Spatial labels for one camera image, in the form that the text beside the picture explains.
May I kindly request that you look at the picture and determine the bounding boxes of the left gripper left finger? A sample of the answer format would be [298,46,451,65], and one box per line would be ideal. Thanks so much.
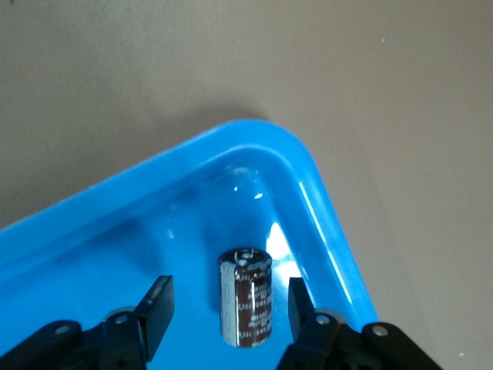
[0,275,175,370]

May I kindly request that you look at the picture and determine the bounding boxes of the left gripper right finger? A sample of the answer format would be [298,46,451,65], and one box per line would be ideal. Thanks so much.
[277,276,444,370]

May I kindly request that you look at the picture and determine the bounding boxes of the dark brown cylindrical capacitor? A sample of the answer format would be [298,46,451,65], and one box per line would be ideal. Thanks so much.
[218,248,274,348]

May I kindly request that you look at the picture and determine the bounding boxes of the blue plastic tray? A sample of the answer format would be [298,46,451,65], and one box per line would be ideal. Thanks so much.
[0,119,381,370]

